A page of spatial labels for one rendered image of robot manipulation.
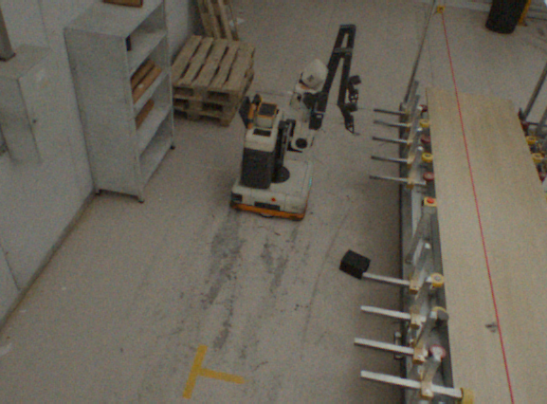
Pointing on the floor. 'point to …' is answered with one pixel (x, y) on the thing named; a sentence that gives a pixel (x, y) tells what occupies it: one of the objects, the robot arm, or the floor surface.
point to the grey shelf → (109, 102)
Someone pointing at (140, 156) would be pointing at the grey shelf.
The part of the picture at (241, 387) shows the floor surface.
